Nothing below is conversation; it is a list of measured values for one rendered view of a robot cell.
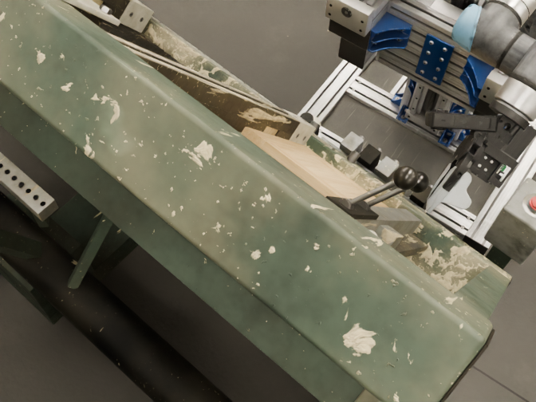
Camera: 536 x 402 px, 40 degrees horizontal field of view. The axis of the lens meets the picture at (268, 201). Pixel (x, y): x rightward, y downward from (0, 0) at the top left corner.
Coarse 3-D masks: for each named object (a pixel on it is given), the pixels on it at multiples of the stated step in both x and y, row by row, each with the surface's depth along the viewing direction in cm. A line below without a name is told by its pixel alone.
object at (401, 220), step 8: (376, 208) 146; (384, 208) 155; (392, 208) 164; (384, 216) 143; (392, 216) 151; (400, 216) 160; (408, 216) 170; (368, 224) 127; (376, 224) 134; (384, 224) 140; (392, 224) 148; (400, 224) 156; (408, 224) 166; (416, 224) 176; (400, 232) 163; (408, 232) 174
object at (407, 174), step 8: (400, 168) 112; (408, 168) 111; (400, 176) 111; (408, 176) 111; (416, 176) 112; (384, 184) 114; (392, 184) 113; (400, 184) 112; (408, 184) 111; (368, 192) 114; (376, 192) 114; (344, 200) 115; (352, 200) 115; (360, 200) 115; (352, 208) 116
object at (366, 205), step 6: (420, 174) 123; (426, 174) 123; (420, 180) 122; (426, 180) 122; (420, 186) 122; (426, 186) 123; (390, 192) 125; (396, 192) 125; (420, 192) 124; (378, 198) 126; (384, 198) 126; (360, 204) 126; (366, 204) 126; (372, 204) 126; (366, 210) 126
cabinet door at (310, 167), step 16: (256, 144) 152; (272, 144) 153; (288, 144) 170; (288, 160) 150; (304, 160) 165; (320, 160) 183; (304, 176) 148; (320, 176) 157; (336, 176) 175; (320, 192) 147; (336, 192) 147; (352, 192) 166
